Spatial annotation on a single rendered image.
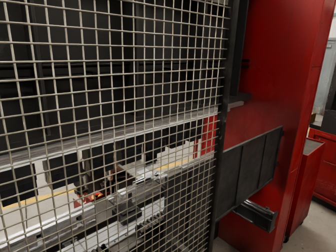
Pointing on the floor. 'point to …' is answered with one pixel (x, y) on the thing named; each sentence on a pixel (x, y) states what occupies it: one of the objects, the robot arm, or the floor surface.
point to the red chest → (304, 184)
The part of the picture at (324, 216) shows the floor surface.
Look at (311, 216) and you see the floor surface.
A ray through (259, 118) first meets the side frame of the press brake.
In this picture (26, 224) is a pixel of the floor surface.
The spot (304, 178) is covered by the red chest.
